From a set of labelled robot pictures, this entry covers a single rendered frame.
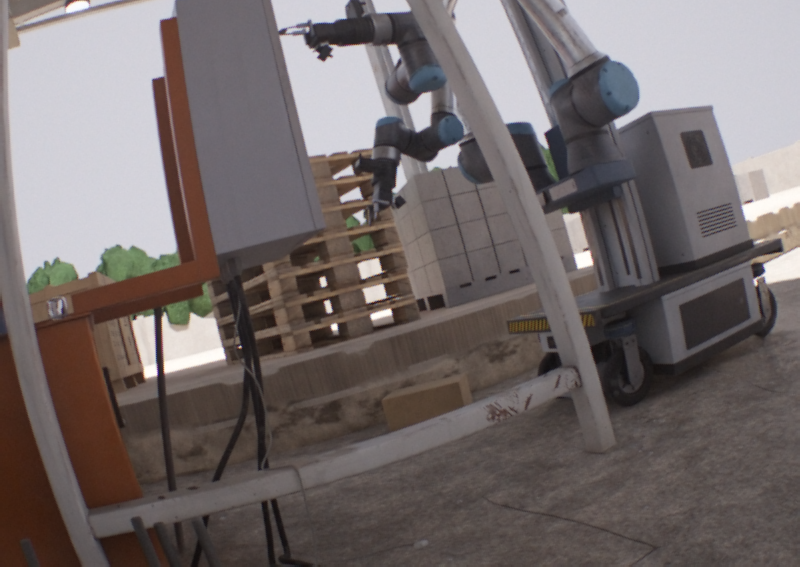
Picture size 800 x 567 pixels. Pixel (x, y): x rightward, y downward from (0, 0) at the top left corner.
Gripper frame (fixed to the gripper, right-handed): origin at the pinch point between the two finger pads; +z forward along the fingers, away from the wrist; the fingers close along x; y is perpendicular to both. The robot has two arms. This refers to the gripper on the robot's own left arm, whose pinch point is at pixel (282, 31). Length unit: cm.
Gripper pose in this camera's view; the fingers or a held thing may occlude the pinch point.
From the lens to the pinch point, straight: 155.3
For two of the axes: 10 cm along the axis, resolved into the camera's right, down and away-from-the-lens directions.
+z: -9.0, 2.3, -3.6
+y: 2.6, 9.7, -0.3
